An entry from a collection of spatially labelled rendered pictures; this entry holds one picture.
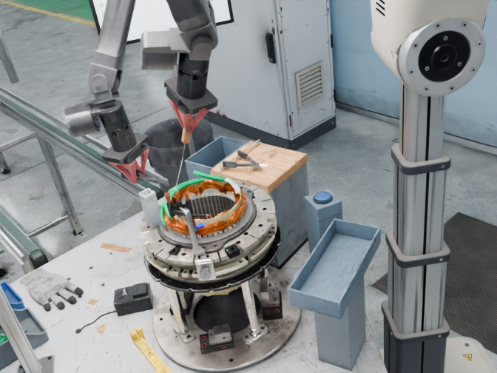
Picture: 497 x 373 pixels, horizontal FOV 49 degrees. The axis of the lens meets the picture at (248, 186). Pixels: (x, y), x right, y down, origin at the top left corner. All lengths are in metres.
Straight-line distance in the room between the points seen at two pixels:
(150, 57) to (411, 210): 0.67
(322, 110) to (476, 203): 1.26
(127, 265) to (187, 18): 0.97
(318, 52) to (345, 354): 2.68
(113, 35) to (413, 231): 0.81
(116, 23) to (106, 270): 0.80
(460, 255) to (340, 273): 1.69
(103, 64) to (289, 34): 2.35
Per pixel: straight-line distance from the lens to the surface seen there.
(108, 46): 1.23
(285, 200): 1.49
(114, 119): 1.23
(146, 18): 2.17
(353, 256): 1.21
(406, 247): 1.36
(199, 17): 0.92
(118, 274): 1.69
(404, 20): 1.04
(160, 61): 1.00
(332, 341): 1.26
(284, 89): 3.54
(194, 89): 1.05
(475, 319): 2.52
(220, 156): 1.70
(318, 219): 1.36
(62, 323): 1.61
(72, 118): 1.25
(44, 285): 1.73
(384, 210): 3.12
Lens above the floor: 1.80
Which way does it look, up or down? 32 degrees down
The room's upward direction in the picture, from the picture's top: 9 degrees counter-clockwise
